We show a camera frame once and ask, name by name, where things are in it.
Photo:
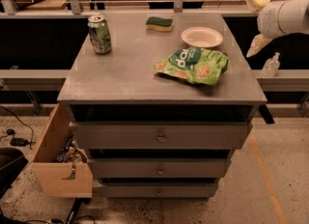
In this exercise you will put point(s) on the clear sanitizer pump bottle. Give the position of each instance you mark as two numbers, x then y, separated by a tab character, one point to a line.
271	65

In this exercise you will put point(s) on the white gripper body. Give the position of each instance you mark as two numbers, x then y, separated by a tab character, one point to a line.
268	20

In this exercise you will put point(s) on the grey drawer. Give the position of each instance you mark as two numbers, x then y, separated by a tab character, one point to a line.
159	167
206	136
158	191

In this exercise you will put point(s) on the wooden box on floor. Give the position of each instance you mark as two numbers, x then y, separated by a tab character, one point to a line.
59	179

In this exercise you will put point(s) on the bottom grey drawer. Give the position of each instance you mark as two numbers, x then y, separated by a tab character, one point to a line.
158	191

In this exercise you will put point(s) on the white paper bowl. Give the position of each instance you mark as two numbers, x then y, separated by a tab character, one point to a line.
202	37

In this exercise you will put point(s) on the green chip bag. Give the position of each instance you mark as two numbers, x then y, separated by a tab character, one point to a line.
194	65

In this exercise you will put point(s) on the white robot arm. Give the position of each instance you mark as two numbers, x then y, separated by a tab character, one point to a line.
294	17

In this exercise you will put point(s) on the green soda can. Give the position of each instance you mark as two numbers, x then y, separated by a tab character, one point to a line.
99	34

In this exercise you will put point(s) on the grey drawer cabinet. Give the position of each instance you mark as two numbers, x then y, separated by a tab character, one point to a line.
122	88

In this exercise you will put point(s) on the black power adapter with cable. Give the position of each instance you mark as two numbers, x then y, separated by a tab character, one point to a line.
15	141

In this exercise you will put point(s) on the black object at left edge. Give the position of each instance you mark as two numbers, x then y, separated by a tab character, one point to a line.
12	162

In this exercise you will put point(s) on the green yellow sponge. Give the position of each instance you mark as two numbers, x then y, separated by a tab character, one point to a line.
159	24

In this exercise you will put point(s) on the top grey drawer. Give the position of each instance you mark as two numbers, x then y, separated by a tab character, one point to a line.
206	136

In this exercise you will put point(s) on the middle grey drawer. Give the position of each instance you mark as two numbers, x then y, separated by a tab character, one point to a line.
159	167

